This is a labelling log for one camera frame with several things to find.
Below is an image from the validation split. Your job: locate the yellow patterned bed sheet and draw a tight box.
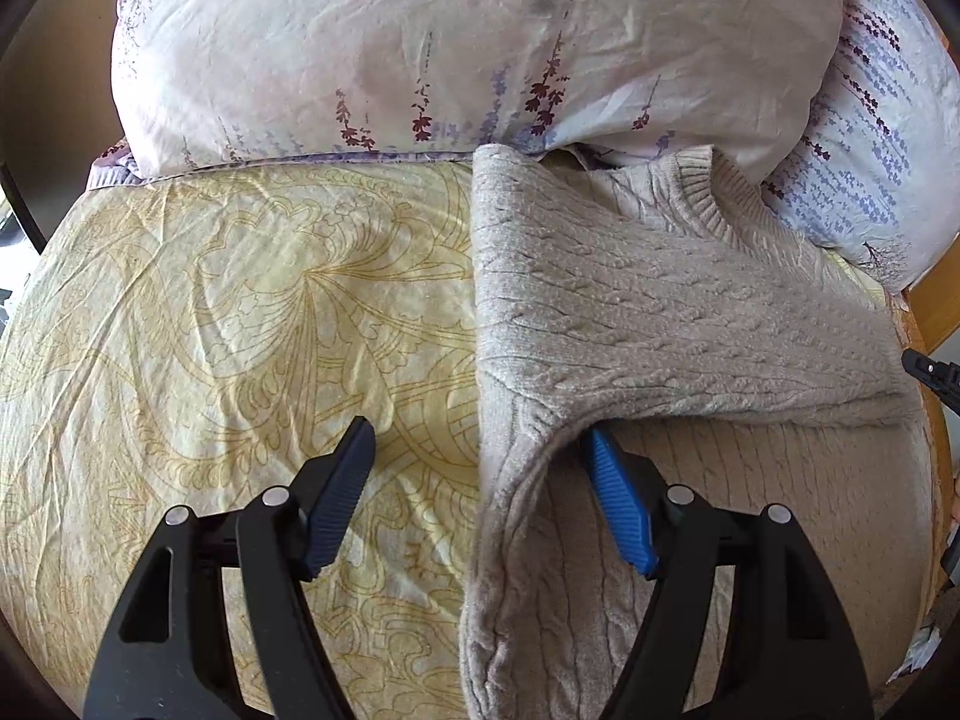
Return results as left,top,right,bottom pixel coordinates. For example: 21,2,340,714
0,154,950,720

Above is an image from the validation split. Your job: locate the white pillow blue flower print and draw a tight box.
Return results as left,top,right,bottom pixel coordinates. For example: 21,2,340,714
761,0,950,293

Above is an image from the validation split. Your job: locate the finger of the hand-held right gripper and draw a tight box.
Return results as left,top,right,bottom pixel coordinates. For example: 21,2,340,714
902,349,960,412

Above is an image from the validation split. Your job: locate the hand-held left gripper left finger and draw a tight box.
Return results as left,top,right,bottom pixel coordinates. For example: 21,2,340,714
82,417,376,720

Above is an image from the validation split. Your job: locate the white pillow purple flower print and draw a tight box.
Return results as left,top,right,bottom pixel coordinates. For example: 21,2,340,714
88,0,852,188

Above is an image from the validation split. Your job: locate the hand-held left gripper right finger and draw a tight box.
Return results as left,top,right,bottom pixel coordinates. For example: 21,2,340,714
587,426,875,720

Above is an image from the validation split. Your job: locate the floor clutter pile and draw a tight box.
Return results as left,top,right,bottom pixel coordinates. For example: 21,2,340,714
891,615,947,685

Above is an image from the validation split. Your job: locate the beige cable knit sweater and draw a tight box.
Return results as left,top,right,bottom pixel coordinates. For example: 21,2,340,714
459,144,925,720

